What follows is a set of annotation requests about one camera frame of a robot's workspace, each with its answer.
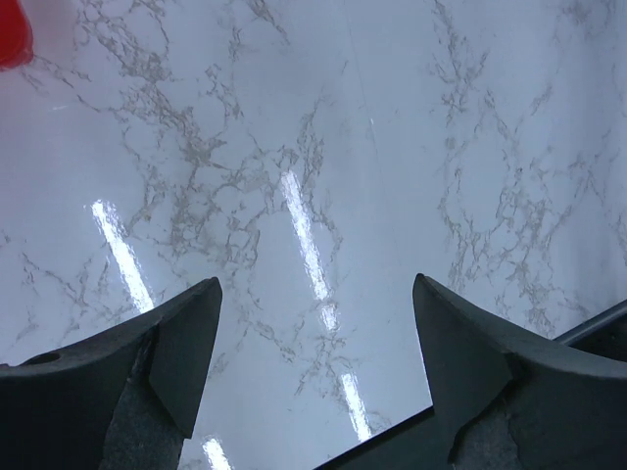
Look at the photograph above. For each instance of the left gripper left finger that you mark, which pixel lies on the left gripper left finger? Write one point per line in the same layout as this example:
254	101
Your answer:
125	398

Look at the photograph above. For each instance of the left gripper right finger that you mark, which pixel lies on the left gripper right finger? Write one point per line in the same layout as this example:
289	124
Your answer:
566	408

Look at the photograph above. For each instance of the red plastic tray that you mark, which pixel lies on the red plastic tray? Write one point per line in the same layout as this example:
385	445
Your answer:
16	37

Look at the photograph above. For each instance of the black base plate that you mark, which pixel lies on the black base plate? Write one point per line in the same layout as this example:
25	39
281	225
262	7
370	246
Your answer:
415	442

